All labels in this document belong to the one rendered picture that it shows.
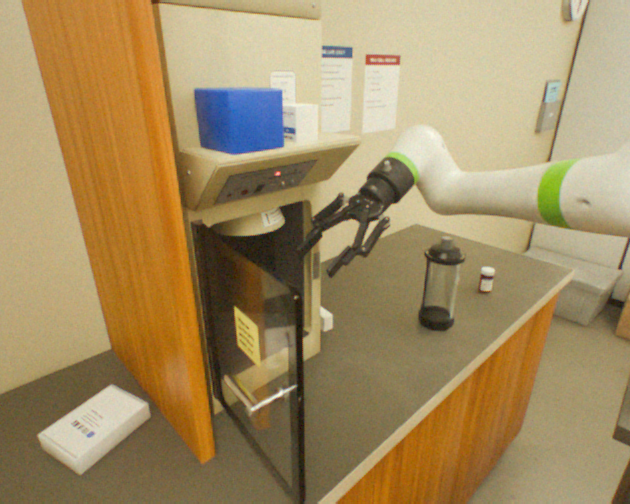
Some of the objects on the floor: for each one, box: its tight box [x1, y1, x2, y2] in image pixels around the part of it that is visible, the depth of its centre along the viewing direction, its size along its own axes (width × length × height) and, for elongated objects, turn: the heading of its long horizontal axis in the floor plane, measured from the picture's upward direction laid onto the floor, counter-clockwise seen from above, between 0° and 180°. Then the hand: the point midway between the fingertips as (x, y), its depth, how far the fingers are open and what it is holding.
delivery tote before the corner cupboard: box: [523, 247, 624, 327], centre depth 305 cm, size 61×44×33 cm
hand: (322, 254), depth 84 cm, fingers open, 7 cm apart
